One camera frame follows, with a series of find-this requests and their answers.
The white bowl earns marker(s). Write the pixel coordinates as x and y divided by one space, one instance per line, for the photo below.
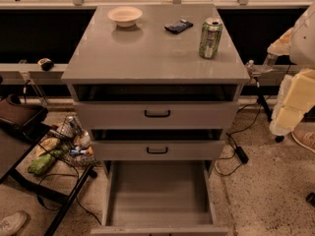
125 16

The clear water bottle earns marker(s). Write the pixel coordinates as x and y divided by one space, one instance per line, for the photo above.
269 62

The grey drawer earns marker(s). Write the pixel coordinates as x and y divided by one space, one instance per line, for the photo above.
158 198
156 106
156 144

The grey drawer cabinet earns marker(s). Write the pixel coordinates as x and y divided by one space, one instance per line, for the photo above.
147 54

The brown bag on table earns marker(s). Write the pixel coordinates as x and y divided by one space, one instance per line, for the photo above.
19 120

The tan shoe right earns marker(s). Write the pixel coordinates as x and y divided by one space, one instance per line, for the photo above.
305 139

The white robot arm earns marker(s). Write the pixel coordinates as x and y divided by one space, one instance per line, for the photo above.
296 95

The top grey drawer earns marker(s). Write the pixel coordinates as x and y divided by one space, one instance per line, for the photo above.
156 106

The can in floor pile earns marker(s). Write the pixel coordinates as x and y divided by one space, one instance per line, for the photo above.
77 130

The yellow snack bag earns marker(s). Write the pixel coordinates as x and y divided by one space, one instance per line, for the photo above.
46 146

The small clear bottle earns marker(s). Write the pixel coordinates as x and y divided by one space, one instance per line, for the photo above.
250 67

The middle grey drawer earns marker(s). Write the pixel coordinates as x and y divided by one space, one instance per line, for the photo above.
156 144

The black power adapter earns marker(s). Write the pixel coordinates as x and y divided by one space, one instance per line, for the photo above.
242 155

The green soda can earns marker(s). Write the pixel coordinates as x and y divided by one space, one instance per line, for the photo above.
210 38

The dark blue snack packet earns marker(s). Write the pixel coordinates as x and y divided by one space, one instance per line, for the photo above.
179 27

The black tripod stand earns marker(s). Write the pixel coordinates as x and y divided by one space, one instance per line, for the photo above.
262 100

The bottom grey drawer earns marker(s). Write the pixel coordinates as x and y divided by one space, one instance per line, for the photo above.
158 198

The white shoe bottom left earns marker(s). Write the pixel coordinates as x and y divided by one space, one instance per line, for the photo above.
11 224

